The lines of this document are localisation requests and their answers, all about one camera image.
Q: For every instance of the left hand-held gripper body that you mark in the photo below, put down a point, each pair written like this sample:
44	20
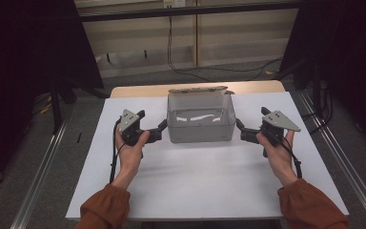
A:
128	121

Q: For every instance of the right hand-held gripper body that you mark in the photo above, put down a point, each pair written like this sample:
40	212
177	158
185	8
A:
279	120

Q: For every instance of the grey storage box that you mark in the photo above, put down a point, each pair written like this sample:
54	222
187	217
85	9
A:
200	133

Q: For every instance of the person's left hand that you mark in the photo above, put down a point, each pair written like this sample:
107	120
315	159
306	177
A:
130	157

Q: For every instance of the person's right hand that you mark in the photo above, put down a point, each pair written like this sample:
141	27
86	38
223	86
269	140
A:
279	157

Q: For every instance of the wooden table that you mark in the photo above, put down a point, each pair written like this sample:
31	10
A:
139	90

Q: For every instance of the black metal stand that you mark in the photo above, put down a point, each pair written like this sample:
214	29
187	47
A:
316	86
55	108

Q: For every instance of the small black stick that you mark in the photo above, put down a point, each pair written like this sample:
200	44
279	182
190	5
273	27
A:
79	137

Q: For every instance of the white paper sheet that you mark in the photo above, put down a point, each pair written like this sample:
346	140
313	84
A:
203	184

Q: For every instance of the light wooden cabinet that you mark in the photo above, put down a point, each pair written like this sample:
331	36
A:
241	35

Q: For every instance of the black curtain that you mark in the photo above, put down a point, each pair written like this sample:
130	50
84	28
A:
28	63
349	57

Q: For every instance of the black horizontal bar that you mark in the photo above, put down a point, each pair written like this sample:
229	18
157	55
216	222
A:
187	11

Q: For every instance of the metal rail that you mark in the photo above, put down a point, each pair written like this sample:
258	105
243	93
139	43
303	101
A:
346	159
41	175

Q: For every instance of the white wall socket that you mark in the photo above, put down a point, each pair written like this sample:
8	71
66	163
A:
174	3

